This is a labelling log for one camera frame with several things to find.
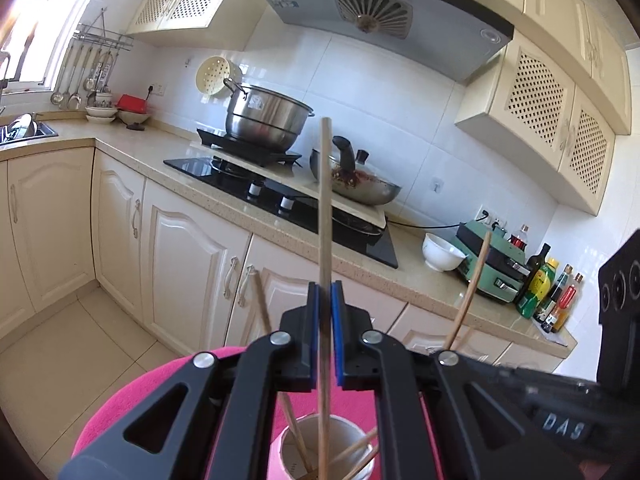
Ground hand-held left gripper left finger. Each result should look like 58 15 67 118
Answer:
59 282 321 480

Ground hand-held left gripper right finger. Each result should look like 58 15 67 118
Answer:
330 280 583 480

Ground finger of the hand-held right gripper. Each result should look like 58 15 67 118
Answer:
466 360 618 413

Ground white chopstick holder cup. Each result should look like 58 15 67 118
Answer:
270 412 381 480

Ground light wooden chopstick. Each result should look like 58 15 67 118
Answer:
250 270 315 476
332 427 380 466
318 117 333 480
444 231 493 352
345 447 381 480

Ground row of hanging steel utensils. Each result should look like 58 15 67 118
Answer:
50 40 118 110

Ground red-label sauce bottle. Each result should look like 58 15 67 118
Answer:
542 272 585 333

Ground pink tablecloth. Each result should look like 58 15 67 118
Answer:
72 346 446 480

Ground dark sauce bottle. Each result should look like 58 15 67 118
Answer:
534 264 573 323

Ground green yellow-cap bottle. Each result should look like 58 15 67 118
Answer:
520 258 560 318

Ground green countertop grill appliance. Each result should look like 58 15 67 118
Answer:
455 221 532 304

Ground white ceramic bowl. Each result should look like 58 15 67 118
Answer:
422 232 468 273

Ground steel wok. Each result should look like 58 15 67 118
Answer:
309 147 402 207

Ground black induction cooker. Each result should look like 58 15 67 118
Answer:
196 127 303 166

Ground black glass gas stove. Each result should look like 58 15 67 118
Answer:
163 155 399 269

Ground stainless steel stock pot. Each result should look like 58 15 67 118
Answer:
222 77 316 152

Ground cream plastic colander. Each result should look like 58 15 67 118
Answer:
195 56 242 96

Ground red plastic container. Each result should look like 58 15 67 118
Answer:
116 94 150 113

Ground stack of white bowls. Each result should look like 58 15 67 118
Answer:
84 91 118 125

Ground grey range hood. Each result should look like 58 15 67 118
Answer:
237 0 515 83

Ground stainless steel sink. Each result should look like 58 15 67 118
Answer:
0 112 58 147

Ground dishes in sink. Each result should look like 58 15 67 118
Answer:
2 114 38 141

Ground kitchen window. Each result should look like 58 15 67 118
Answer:
0 0 96 93

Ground black-handled wok lid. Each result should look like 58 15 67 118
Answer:
327 136 373 181

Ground large cream lattice wall cabinet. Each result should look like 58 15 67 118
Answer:
454 30 617 217

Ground cream panel wall cabinet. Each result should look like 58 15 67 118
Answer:
425 0 633 136

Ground steel wall utensil rack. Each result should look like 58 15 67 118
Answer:
75 7 135 51

